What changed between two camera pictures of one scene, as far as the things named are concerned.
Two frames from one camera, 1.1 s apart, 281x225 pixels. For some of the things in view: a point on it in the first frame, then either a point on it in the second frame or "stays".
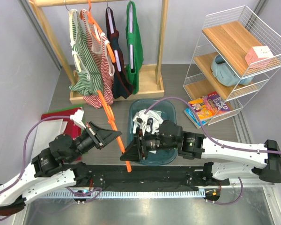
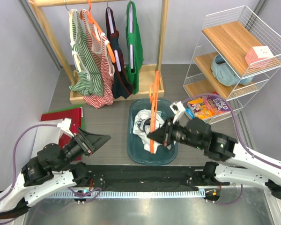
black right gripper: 132,152 to 164,133
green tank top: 135,56 stays
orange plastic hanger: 110,114 to 154,97
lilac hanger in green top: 131,29 stays
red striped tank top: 103,49 stays
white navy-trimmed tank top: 152,121 stays
